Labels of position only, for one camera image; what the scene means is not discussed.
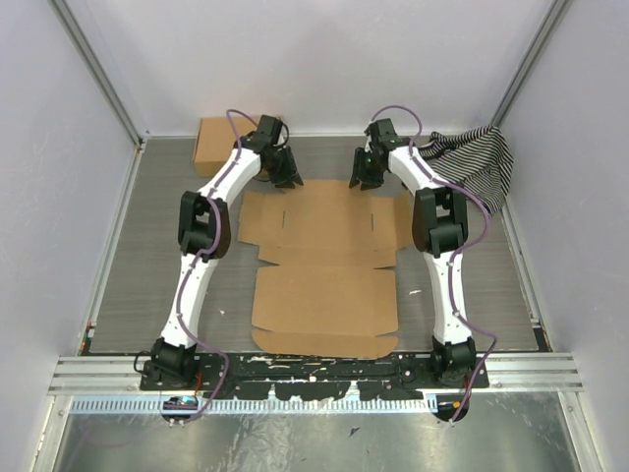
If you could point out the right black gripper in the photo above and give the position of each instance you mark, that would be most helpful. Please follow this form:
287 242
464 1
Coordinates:
358 173

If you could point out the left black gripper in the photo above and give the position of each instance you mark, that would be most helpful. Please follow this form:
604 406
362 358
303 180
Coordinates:
282 180

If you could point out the brown cardboard box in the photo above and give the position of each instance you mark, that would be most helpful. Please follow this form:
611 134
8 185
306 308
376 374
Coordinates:
215 141
327 287

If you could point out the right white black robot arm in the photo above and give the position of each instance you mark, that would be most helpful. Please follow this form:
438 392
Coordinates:
440 232

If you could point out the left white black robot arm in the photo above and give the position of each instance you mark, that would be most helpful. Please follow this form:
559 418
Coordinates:
204 237

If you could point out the closed brown cardboard box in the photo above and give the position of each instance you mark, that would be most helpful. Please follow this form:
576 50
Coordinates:
215 141

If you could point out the black white striped cloth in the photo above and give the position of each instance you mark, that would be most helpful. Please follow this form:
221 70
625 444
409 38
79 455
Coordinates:
478 160

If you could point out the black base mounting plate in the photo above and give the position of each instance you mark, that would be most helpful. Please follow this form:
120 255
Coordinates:
399 376

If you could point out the right aluminium corner post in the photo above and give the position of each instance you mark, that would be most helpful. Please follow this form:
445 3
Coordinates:
550 23

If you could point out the aluminium corner post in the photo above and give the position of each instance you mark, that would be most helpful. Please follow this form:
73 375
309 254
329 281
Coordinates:
550 23
75 32

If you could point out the left aluminium corner post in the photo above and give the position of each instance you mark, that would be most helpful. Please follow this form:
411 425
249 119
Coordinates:
75 32

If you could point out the aluminium front rail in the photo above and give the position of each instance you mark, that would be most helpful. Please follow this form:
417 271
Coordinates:
514 371

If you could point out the white slotted cable duct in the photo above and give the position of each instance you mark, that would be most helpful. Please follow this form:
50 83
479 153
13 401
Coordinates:
162 404

